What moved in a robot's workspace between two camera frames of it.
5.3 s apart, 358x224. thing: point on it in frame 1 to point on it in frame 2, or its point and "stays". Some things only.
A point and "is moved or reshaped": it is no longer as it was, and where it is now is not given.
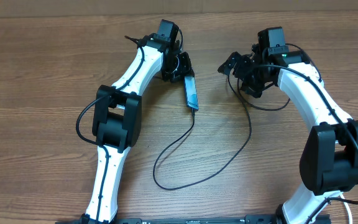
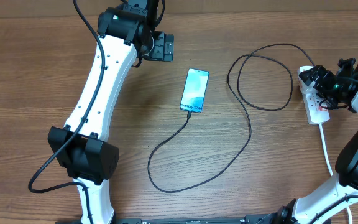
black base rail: (249, 219) stays
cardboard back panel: (25, 9) stays
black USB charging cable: (285, 103) to (247, 55)
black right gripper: (243, 65) to (324, 79)
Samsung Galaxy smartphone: (191, 98) is moved or reshaped
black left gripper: (186, 69) to (163, 50)
